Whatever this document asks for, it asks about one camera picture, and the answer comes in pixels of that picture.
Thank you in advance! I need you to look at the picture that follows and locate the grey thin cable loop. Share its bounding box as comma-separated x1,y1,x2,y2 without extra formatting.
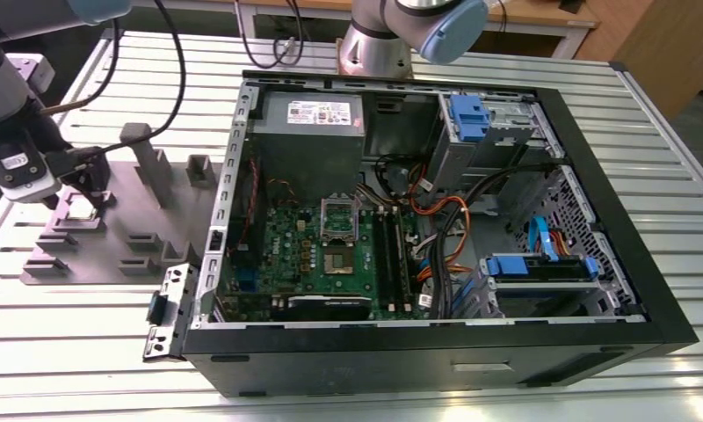
238,0,307,68

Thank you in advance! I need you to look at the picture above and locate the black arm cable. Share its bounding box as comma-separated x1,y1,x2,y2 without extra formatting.
40,16,124,116
96,0,190,154

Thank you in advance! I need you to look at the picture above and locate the wooden desk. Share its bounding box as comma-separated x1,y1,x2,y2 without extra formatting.
485,0,601,61

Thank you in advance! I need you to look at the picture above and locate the white desk frame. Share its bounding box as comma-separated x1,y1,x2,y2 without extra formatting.
132,0,353,40

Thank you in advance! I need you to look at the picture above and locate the silver wrist box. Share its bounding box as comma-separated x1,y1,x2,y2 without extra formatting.
6,53,58,96

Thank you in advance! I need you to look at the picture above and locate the black RAM slot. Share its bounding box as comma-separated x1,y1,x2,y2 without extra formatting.
373,207,396,309
389,205,416,309

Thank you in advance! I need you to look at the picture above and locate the red thin wire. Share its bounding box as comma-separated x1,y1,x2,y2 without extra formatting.
240,156,263,254

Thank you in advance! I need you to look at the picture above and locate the grey parts rack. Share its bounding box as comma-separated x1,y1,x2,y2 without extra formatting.
20,122,228,287

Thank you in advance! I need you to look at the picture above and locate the blue flat data wire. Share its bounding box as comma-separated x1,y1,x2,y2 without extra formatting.
527,215,572,265

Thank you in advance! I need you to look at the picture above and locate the hard disk in blue carrier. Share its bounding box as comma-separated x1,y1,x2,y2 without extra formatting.
481,255,601,283

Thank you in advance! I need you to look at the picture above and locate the black PC case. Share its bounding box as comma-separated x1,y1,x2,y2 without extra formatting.
143,69,700,397

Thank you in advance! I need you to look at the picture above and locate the green motherboard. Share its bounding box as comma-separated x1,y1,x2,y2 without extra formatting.
218,193,435,322

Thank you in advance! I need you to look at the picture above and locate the silver drive cage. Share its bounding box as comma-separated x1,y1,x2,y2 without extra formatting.
428,91,565,194

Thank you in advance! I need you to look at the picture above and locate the CPU socket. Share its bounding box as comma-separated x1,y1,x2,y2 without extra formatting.
320,248,359,278

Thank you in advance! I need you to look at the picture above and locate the black wire bundle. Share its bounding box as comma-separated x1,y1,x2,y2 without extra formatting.
431,164,564,320

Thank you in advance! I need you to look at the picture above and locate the grey power supply unit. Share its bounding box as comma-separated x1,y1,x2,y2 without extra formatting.
250,91,368,207

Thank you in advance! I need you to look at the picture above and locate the blue drive latch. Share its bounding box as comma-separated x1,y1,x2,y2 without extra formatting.
451,94,493,142

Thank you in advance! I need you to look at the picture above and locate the black graphics card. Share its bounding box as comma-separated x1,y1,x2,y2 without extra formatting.
271,293,373,322

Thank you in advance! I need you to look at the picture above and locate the orange wire bundle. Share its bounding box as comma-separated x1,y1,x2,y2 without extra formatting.
408,196,472,282

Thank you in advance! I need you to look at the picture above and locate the silver CPU chip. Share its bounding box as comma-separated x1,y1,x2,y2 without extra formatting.
64,197,104,221

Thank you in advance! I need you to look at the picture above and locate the wooden cabinet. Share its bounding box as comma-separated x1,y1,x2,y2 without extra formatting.
580,0,703,120

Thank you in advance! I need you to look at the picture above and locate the silver disk bay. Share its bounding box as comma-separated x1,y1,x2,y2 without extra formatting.
475,263,644,321

